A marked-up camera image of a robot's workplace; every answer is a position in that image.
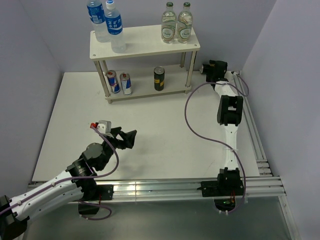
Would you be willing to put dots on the green-cap glass bottle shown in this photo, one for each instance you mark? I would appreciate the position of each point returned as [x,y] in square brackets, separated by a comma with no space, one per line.
[184,23]
[168,23]

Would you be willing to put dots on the aluminium rail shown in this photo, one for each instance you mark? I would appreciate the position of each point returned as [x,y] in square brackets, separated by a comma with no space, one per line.
[155,190]
[261,160]

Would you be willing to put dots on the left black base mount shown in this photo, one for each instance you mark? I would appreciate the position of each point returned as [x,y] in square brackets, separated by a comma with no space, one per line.
[90,207]

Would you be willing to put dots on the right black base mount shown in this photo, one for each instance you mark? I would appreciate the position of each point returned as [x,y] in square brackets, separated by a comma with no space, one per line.
[228,194]

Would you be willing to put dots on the white two-tier shelf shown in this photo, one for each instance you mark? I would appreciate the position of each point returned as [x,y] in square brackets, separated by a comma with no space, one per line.
[145,50]

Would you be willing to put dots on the blue-label water bottle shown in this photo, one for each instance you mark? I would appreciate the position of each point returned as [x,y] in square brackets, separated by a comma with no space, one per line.
[115,27]
[97,17]

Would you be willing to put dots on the right green-cap glass bottle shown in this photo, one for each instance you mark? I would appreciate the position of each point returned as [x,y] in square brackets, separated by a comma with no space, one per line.
[184,23]

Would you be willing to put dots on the aluminium right side rail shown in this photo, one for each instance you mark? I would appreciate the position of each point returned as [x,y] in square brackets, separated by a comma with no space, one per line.
[261,160]

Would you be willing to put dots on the left green-cap glass bottle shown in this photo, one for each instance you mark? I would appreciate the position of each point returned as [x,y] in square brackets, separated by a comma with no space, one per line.
[168,23]

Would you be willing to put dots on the aluminium front rail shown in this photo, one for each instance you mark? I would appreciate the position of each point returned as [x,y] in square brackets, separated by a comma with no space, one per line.
[155,190]

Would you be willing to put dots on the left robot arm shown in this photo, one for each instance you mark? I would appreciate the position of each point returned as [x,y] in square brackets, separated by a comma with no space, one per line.
[75,183]

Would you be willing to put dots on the dark coffee can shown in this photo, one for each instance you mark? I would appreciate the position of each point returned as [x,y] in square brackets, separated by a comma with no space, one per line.
[159,78]

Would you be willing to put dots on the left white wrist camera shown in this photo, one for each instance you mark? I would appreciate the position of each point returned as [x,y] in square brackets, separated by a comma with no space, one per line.
[102,127]

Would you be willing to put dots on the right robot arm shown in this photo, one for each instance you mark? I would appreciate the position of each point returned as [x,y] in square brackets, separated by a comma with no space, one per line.
[229,117]

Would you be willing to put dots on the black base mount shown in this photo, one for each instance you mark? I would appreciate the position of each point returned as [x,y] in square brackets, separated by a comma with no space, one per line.
[228,194]
[90,207]

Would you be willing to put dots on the Red Bull can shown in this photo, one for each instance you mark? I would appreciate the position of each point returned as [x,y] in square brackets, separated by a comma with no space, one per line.
[126,83]
[113,81]

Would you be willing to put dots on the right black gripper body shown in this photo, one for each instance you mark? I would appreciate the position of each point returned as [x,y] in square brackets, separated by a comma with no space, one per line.
[211,74]

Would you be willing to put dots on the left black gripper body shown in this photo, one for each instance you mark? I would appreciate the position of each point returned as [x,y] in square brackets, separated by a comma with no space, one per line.
[109,149]

